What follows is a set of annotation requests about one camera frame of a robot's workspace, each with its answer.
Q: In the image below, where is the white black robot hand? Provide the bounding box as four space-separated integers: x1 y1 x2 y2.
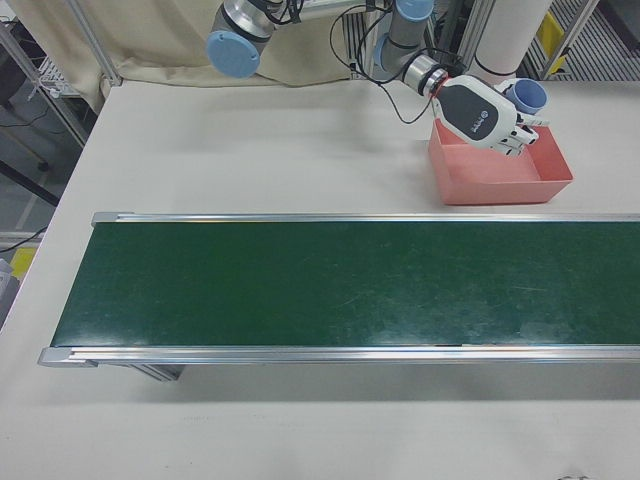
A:
430 74 552 159

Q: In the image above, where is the light blue plastic cup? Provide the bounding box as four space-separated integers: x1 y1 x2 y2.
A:
508 78 550 114

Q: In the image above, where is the pink plastic box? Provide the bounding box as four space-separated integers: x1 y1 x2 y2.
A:
427 118 575 206

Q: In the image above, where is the white cylindrical column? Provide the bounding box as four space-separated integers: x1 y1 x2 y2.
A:
472 0 554 87

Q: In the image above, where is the green conveyor belt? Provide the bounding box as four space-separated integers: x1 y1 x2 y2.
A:
38 210 640 384

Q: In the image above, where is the beige cloth curtain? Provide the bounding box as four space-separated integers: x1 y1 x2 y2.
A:
14 0 476 90

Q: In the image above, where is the grey metal shelf rack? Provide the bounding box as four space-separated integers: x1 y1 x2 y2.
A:
0 14 101 207

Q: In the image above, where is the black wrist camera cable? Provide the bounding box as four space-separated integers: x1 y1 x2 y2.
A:
329 0 469 125

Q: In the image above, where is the aluminium extrusion frame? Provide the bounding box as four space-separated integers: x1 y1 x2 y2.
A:
439 0 640 82

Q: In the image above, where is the aluminium diagonal post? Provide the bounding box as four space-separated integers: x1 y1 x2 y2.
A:
66 0 122 85

